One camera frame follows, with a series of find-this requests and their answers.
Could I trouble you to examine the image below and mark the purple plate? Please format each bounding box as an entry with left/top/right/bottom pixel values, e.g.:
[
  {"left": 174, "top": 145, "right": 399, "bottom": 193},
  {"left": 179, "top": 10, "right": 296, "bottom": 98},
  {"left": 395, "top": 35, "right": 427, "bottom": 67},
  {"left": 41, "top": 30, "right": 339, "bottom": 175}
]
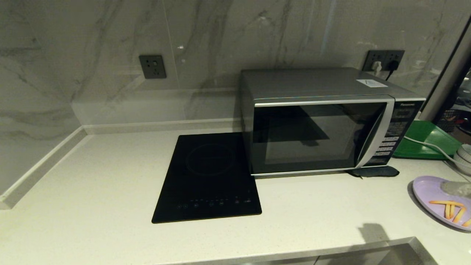
[{"left": 412, "top": 176, "right": 471, "bottom": 231}]

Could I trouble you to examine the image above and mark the green cutting board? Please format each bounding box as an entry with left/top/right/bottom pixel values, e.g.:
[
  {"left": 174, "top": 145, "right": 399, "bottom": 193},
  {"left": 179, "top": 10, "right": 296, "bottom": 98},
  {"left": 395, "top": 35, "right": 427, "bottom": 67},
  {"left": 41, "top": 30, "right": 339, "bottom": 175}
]
[{"left": 393, "top": 120, "right": 461, "bottom": 160}]

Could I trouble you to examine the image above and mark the black mesh basket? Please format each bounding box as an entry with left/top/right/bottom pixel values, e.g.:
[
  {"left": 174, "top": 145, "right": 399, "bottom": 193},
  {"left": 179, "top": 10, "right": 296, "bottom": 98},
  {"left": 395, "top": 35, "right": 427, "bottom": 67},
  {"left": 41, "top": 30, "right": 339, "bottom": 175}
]
[{"left": 436, "top": 109, "right": 459, "bottom": 133}]

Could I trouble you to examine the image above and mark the white sticker label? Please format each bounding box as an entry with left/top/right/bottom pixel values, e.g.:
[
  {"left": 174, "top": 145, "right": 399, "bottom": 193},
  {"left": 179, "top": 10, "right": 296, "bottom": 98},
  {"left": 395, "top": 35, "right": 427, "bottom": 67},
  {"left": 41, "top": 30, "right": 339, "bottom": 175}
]
[{"left": 356, "top": 79, "right": 388, "bottom": 88}]

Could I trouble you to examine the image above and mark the grey double wall socket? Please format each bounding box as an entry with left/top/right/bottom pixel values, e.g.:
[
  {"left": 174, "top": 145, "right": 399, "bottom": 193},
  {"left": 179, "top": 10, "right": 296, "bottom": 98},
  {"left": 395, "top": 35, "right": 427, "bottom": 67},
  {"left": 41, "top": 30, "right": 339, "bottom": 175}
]
[{"left": 362, "top": 50, "right": 405, "bottom": 73}]

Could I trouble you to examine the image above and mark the black power plug with cable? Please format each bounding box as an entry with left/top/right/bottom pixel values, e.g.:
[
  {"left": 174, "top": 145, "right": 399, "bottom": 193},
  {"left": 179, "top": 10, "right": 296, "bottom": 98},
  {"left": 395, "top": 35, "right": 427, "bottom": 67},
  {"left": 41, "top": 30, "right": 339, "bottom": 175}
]
[{"left": 385, "top": 60, "right": 400, "bottom": 81}]

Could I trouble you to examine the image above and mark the silver microwave oven body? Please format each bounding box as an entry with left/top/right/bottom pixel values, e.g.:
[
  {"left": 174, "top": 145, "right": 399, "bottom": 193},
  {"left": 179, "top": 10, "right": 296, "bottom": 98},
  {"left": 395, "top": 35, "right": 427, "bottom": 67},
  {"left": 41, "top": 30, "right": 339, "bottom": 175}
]
[{"left": 240, "top": 67, "right": 426, "bottom": 177}]

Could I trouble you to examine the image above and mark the grey single wall socket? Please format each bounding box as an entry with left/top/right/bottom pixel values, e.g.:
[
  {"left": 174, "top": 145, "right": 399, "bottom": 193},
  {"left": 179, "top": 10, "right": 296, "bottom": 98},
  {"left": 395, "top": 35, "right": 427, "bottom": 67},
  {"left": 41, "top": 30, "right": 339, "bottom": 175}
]
[{"left": 139, "top": 55, "right": 167, "bottom": 80}]

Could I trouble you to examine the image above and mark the dark cloth pad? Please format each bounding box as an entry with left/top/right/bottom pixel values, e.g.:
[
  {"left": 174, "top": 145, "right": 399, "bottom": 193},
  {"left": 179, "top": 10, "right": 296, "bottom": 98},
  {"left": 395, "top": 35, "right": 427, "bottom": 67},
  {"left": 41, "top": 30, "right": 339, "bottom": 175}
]
[{"left": 348, "top": 166, "right": 400, "bottom": 179}]

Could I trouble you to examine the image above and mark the white power cable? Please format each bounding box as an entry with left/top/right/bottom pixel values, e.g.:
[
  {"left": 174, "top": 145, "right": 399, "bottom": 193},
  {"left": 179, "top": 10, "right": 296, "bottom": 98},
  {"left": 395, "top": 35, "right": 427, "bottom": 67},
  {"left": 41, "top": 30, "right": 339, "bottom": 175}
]
[{"left": 404, "top": 135, "right": 471, "bottom": 183}]

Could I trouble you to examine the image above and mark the black induction cooktop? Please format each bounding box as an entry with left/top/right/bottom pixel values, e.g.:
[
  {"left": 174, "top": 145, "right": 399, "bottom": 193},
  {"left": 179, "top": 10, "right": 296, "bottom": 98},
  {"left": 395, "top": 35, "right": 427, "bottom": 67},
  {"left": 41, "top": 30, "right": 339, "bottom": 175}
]
[{"left": 152, "top": 132, "right": 262, "bottom": 224}]

